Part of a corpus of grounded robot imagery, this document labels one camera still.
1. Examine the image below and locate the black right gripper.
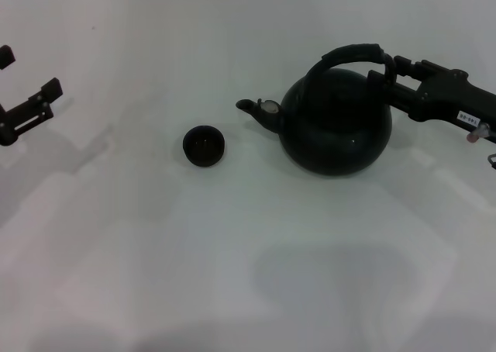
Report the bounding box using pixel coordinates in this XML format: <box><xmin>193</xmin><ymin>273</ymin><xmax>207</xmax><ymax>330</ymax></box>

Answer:
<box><xmin>367</xmin><ymin>56</ymin><xmax>496</xmax><ymax>136</ymax></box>

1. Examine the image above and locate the black round teapot with handle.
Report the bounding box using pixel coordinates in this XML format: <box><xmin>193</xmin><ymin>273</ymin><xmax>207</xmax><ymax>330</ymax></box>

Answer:
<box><xmin>235</xmin><ymin>43</ymin><xmax>397</xmax><ymax>178</ymax></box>

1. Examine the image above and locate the small black teacup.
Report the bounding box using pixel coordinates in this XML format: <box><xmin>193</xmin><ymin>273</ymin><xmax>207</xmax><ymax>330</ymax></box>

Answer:
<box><xmin>182</xmin><ymin>124</ymin><xmax>227</xmax><ymax>169</ymax></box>

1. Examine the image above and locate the silver cable connector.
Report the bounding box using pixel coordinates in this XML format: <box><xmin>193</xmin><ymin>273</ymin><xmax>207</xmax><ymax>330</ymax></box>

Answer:
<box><xmin>466</xmin><ymin>122</ymin><xmax>491</xmax><ymax>143</ymax></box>

